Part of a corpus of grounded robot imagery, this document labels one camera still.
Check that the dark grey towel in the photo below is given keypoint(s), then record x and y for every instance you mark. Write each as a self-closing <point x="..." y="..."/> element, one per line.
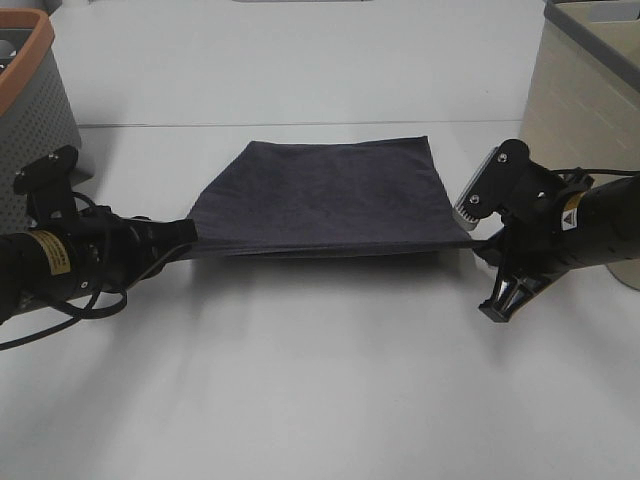
<point x="381" y="197"/>

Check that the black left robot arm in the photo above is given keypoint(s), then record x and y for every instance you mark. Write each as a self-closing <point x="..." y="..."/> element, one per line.
<point x="66" y="259"/>

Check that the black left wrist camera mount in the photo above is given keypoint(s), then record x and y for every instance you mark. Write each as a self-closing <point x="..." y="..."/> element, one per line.
<point x="46" y="186"/>

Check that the grey perforated basket orange rim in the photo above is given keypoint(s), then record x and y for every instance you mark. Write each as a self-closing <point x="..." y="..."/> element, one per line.
<point x="36" y="115"/>

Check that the beige basket grey rim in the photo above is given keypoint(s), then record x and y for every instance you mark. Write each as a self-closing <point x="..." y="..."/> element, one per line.
<point x="582" y="108"/>

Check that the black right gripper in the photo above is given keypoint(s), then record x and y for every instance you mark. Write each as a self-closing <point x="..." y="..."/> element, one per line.
<point x="521" y="275"/>

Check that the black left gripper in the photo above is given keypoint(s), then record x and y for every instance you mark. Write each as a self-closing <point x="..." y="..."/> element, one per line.
<point x="111" y="254"/>

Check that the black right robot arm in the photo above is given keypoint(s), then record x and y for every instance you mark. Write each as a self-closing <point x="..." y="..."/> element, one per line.
<point x="597" y="227"/>

